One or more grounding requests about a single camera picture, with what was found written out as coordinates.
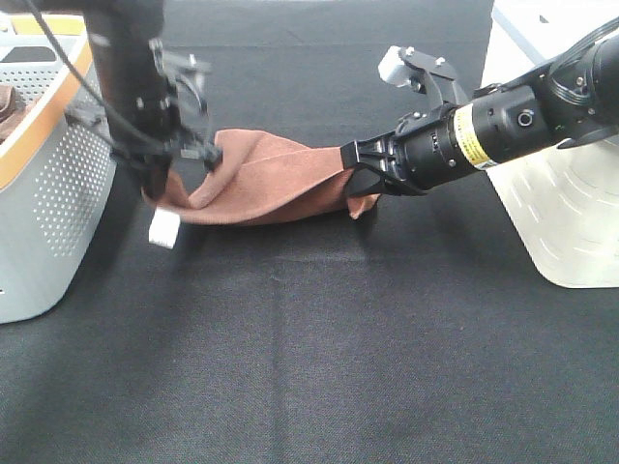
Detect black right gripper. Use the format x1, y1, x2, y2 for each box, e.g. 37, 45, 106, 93
340, 104, 472, 197

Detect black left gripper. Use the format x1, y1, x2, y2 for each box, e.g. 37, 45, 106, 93
108, 38, 222, 198

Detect brown towel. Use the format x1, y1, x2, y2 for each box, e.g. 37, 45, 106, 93
143, 129, 379, 226

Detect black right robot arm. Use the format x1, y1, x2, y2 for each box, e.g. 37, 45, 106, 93
340, 19, 618, 197

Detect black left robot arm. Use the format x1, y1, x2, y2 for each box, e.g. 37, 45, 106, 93
17, 1, 222, 200

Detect white towel label tag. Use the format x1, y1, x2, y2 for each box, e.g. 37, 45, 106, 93
148, 208, 181, 249

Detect grey perforated laundry basket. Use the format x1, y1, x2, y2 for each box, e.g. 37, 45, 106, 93
1, 13, 115, 323

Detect black fabric table mat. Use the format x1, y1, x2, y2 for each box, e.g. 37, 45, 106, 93
0, 0, 619, 464

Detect brown towels in basket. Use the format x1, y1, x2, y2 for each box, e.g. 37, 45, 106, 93
0, 83, 41, 142

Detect white plastic storage bin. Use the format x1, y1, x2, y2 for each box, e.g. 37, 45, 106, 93
482, 1, 618, 288

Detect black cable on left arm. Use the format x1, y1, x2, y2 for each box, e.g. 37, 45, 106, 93
22, 0, 168, 157

